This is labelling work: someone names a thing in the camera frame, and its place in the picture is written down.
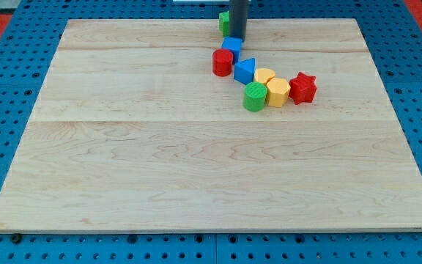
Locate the yellow hexagon block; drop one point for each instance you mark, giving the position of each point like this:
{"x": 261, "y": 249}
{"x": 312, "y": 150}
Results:
{"x": 277, "y": 92}

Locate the green cylinder block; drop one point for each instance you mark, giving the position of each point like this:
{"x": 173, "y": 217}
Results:
{"x": 254, "y": 96}

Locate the blue triangle block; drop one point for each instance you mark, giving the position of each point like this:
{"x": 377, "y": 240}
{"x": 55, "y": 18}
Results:
{"x": 244, "y": 70}

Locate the red cylinder block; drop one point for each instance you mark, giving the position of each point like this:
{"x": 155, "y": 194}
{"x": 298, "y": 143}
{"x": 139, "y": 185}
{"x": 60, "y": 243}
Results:
{"x": 222, "y": 62}

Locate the yellow cylinder block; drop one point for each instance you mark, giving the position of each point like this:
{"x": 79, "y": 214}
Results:
{"x": 263, "y": 75}

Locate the light wooden board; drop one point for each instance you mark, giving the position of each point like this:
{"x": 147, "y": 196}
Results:
{"x": 131, "y": 132}

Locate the blue cube block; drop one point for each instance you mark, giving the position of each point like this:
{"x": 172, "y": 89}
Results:
{"x": 234, "y": 45}

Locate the red star block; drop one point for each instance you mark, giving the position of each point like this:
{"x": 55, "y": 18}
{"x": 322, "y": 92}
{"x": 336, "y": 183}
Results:
{"x": 302, "y": 88}

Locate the green block behind tool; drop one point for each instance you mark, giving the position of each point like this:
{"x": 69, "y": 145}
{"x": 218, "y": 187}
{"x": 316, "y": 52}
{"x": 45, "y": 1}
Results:
{"x": 224, "y": 23}

